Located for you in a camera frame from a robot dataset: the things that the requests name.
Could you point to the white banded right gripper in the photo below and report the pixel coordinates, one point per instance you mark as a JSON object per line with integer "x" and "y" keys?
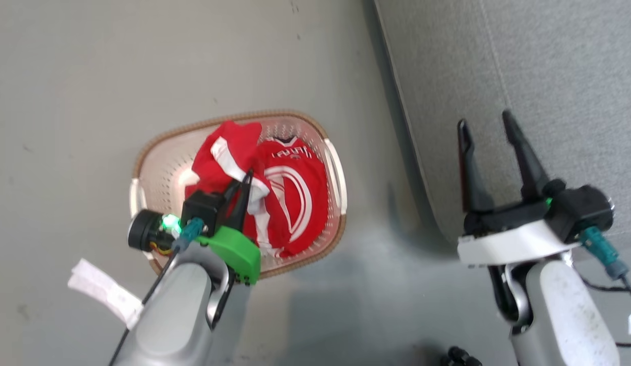
{"x": 508, "y": 241}

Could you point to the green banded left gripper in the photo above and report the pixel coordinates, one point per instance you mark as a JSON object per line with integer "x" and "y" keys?
{"x": 239, "y": 251}

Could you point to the red white sports jersey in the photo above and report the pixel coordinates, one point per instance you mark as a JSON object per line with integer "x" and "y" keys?
{"x": 295, "y": 203}

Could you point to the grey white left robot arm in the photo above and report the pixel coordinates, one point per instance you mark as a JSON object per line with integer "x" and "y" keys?
{"x": 178, "y": 310}

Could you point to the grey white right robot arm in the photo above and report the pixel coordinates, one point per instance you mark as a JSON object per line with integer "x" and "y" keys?
{"x": 564, "y": 315}

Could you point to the cream laundry basket brown rim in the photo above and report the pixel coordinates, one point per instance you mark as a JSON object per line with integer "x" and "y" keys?
{"x": 162, "y": 173}

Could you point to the black round wrist module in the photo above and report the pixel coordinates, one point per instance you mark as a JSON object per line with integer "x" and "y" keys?
{"x": 142, "y": 230}

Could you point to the grey fabric sofa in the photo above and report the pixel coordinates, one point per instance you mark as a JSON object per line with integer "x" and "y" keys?
{"x": 549, "y": 61}

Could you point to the white paper tag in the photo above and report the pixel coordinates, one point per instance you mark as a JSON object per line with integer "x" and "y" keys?
{"x": 104, "y": 290}

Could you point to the black knobbed robot part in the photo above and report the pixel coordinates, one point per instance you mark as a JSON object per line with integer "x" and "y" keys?
{"x": 460, "y": 357}

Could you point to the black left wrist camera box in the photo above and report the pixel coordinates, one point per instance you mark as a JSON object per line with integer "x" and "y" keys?
{"x": 202, "y": 209}

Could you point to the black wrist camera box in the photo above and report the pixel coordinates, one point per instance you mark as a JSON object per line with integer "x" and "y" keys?
{"x": 582, "y": 211}
{"x": 202, "y": 209}

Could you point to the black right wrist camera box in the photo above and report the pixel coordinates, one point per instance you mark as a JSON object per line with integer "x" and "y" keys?
{"x": 582, "y": 211}

